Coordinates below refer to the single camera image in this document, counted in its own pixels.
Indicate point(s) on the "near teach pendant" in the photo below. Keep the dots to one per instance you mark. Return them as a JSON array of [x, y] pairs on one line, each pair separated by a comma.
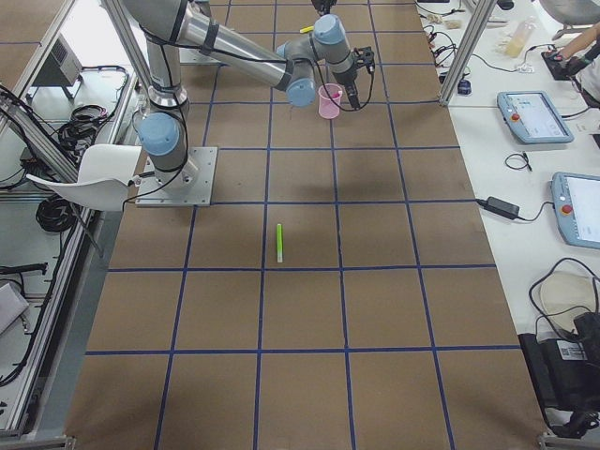
[[576, 205]]

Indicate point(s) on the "white chair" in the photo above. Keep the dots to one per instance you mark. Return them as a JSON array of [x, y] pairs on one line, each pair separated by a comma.
[[103, 177]]

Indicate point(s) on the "black power brick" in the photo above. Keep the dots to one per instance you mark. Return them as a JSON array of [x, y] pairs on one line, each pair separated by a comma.
[[502, 208]]

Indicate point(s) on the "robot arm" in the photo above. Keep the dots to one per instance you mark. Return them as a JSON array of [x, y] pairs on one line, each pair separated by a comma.
[[170, 26]]

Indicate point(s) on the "green pen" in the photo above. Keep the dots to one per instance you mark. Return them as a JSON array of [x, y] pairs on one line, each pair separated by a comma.
[[279, 243]]

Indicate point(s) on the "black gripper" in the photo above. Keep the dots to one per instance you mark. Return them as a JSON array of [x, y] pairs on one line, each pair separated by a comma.
[[323, 4], [348, 83]]

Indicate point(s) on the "pink mesh cup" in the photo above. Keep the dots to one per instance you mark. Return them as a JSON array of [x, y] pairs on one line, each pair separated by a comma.
[[329, 108]]

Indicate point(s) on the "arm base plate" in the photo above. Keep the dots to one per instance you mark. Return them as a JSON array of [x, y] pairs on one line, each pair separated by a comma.
[[192, 186]]

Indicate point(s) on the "teach pendant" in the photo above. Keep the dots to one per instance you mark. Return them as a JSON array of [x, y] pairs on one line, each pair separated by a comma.
[[576, 205], [532, 118]]

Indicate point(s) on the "aluminium frame post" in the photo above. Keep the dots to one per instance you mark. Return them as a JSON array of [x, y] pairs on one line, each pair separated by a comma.
[[474, 30]]

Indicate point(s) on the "far teach pendant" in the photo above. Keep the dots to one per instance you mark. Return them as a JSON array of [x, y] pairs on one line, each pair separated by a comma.
[[532, 118]]

